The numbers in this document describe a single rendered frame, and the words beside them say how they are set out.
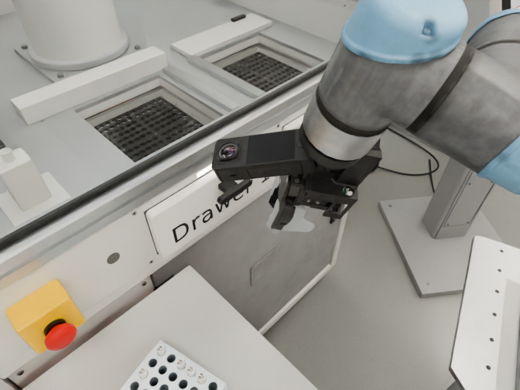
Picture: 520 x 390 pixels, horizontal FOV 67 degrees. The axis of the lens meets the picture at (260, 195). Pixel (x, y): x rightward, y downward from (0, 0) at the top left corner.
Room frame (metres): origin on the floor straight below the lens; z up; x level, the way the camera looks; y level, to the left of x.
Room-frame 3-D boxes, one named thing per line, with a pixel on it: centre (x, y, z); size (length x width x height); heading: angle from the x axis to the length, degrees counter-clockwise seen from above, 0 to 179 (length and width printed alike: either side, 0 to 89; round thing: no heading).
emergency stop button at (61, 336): (0.23, 0.27, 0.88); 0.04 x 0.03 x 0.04; 135
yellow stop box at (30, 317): (0.25, 0.29, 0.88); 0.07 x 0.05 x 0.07; 135
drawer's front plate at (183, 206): (0.50, 0.07, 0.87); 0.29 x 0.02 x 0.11; 135
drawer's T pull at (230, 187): (0.48, 0.05, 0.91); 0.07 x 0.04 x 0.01; 135
